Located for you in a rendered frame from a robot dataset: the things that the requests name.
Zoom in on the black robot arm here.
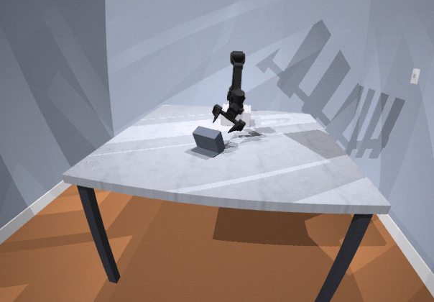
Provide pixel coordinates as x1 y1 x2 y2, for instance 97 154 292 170
227 51 245 117

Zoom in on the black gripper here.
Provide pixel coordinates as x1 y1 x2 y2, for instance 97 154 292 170
212 104 246 133

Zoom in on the dark grey square panel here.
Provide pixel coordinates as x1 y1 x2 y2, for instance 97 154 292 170
191 126 225 157

